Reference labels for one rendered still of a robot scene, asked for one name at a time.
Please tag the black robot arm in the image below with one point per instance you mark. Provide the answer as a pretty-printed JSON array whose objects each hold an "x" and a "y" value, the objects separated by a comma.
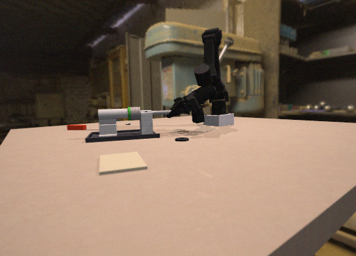
[{"x": 208, "y": 76}]

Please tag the beige flat square plate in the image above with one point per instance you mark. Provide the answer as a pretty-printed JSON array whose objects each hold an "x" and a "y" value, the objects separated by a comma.
[{"x": 120, "y": 163}]

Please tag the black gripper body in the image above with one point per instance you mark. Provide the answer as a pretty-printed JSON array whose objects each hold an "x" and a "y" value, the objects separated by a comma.
[{"x": 193, "y": 101}]

